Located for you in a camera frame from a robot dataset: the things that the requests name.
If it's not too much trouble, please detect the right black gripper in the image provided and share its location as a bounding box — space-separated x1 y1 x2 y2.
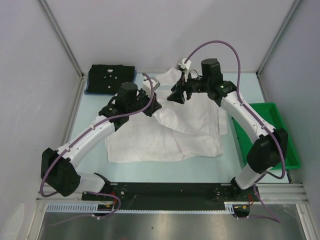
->
167 71 210 105

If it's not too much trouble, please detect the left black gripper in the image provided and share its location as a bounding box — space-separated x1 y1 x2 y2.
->
126 88 161 117

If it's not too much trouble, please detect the white long sleeve shirt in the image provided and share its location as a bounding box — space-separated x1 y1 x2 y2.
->
104 66 228 164

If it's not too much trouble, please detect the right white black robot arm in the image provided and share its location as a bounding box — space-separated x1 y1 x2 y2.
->
167 58 288 201

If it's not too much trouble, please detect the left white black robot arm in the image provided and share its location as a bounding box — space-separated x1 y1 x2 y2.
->
40 79 162 200

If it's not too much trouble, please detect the green plastic tray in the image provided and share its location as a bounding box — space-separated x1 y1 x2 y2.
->
232 102 302 171

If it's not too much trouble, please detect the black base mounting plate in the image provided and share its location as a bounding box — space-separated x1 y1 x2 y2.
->
81 181 261 212

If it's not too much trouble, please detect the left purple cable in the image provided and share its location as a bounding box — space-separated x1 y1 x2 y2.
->
40 72 155 221

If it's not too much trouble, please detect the purple cable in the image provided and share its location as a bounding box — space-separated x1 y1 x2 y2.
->
184 40 287 223
40 72 155 221

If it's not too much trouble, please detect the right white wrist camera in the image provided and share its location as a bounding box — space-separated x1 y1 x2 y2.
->
176 58 192 80

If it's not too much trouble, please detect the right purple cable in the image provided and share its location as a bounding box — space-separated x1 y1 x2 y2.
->
184 40 287 223

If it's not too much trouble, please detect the light blue cable duct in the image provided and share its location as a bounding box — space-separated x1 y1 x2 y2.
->
46 202 234 214

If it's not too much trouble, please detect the right aluminium frame post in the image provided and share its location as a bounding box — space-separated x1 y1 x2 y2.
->
255 0 303 78

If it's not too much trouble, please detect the aluminium frame post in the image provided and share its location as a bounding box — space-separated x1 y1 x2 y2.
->
255 0 303 78
36 0 84 77

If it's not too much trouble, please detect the left aluminium frame post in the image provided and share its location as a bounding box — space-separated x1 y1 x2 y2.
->
36 0 84 77

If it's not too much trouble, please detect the aluminium front rail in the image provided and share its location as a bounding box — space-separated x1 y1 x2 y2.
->
35 183 309 204

